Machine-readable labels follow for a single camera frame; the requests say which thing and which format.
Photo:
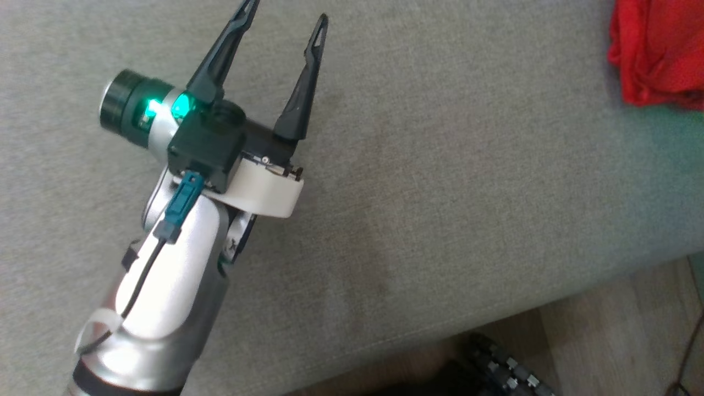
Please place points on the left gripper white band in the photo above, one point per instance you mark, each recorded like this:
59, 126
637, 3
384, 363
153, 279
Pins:
264, 190

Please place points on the grey fabric sofa seat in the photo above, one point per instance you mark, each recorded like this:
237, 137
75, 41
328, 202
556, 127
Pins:
440, 192

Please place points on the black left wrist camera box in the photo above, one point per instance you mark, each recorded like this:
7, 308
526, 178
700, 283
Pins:
206, 146

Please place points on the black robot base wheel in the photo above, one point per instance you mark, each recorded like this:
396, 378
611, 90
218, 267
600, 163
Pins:
495, 363

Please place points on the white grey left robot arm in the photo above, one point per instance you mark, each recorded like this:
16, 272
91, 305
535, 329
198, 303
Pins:
176, 275

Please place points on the red shorts with white stripe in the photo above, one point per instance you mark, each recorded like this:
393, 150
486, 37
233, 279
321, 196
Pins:
660, 55

